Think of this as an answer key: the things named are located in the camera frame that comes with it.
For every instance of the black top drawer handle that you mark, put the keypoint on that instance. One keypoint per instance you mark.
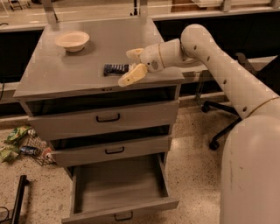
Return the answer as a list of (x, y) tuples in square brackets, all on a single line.
[(108, 118)]

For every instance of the black middle drawer handle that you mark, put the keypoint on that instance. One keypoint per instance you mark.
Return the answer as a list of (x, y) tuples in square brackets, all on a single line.
[(114, 151)]

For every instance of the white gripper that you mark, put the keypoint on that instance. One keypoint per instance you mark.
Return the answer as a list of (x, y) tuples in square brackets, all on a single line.
[(150, 58)]

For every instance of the green chip bag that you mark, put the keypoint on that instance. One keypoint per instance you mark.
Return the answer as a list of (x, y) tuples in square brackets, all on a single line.
[(17, 134)]

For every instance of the black bottom drawer handle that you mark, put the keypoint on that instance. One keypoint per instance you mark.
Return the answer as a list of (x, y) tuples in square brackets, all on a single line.
[(126, 216)]

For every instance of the black drawer handle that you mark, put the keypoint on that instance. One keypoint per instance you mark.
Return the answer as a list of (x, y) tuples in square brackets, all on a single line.
[(126, 216), (114, 151), (108, 118)]

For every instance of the grey open bottom drawer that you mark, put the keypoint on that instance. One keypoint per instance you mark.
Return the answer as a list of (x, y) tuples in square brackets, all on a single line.
[(136, 184)]

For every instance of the grey middle drawer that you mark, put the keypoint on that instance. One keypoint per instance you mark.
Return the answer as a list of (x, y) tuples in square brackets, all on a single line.
[(96, 153)]

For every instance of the white paper bowl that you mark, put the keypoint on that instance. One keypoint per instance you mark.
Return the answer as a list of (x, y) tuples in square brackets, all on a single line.
[(72, 41)]

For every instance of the grey top drawer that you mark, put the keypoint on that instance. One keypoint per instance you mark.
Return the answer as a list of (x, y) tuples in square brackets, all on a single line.
[(83, 123)]

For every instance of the blue soda can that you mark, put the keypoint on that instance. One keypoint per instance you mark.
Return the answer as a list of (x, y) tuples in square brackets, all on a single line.
[(29, 150)]

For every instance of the red white can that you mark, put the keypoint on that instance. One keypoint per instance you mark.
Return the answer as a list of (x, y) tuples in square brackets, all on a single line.
[(47, 154)]

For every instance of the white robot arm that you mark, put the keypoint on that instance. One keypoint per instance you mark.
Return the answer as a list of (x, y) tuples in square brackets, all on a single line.
[(250, 167)]

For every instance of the grey drawer cabinet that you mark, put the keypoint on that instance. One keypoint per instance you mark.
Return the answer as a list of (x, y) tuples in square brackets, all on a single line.
[(57, 82)]

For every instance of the black metal stand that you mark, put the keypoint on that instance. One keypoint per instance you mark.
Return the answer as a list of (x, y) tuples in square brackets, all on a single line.
[(23, 183)]

